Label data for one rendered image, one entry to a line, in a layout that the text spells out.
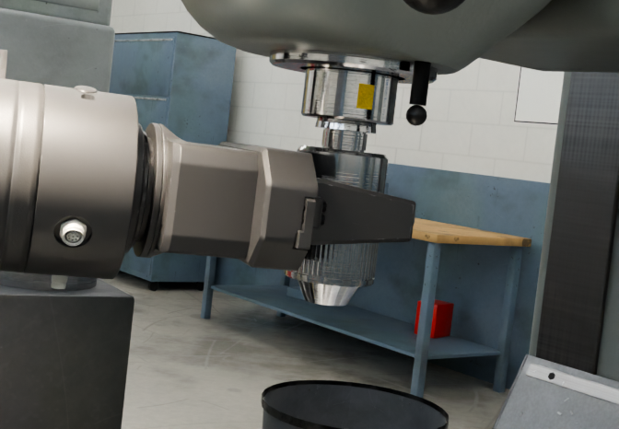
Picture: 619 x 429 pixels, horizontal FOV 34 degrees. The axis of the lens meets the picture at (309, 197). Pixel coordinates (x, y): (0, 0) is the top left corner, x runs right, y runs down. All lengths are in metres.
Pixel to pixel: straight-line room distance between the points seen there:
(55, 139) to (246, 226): 0.09
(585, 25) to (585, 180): 0.33
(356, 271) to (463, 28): 0.13
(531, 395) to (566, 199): 0.17
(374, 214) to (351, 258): 0.03
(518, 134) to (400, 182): 1.00
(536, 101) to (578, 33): 5.32
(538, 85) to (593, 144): 5.03
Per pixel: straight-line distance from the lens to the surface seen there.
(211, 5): 0.47
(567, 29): 0.57
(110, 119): 0.46
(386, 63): 0.48
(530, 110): 5.91
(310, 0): 0.43
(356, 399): 2.80
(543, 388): 0.88
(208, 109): 7.91
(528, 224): 5.84
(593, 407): 0.85
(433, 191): 6.35
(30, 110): 0.45
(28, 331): 0.78
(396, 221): 0.49
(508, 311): 5.75
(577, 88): 0.88
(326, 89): 0.49
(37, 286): 0.79
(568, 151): 0.88
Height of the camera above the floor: 1.27
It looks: 3 degrees down
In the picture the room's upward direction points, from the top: 6 degrees clockwise
